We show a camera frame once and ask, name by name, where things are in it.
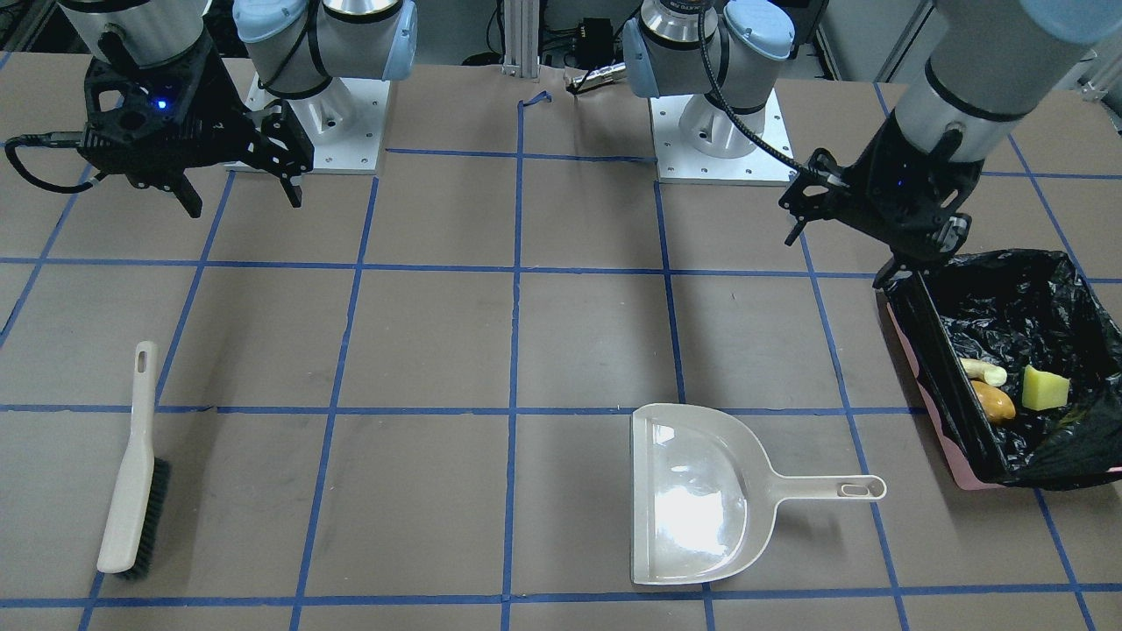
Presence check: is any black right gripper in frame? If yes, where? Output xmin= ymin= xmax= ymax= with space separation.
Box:
xmin=77 ymin=31 xmax=314 ymax=218

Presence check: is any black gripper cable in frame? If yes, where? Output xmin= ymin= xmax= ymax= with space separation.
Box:
xmin=697 ymin=0 xmax=829 ymax=185

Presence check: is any beige plastic dustpan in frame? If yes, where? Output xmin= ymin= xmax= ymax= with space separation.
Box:
xmin=629 ymin=403 xmax=888 ymax=586

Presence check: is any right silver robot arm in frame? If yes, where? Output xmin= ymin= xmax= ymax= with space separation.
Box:
xmin=59 ymin=1 xmax=314 ymax=218

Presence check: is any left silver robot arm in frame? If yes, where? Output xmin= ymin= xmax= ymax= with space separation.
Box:
xmin=780 ymin=1 xmax=1121 ymax=287

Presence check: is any aluminium frame post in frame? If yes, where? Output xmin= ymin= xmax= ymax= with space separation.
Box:
xmin=502 ymin=0 xmax=542 ymax=82

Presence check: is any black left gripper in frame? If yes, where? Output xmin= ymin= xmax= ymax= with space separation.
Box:
xmin=778 ymin=115 xmax=983 ymax=285

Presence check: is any yellow sponge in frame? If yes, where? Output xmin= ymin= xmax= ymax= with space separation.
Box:
xmin=1021 ymin=365 xmax=1070 ymax=411

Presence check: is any yellow potato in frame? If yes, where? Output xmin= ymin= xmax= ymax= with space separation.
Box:
xmin=971 ymin=379 xmax=1018 ymax=426

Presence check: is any bin with black bag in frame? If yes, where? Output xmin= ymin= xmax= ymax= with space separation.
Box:
xmin=880 ymin=249 xmax=1121 ymax=491

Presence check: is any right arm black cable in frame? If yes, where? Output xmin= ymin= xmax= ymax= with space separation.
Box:
xmin=4 ymin=131 xmax=105 ymax=195

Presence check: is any beige hand brush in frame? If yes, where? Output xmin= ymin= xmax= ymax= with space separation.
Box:
xmin=96 ymin=340 xmax=171 ymax=582

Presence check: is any pale melon rind slice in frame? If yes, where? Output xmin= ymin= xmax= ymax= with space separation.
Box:
xmin=957 ymin=357 xmax=1008 ymax=387

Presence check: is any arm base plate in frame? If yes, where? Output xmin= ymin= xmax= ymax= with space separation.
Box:
xmin=288 ymin=77 xmax=395 ymax=175
xmin=649 ymin=97 xmax=797 ymax=188

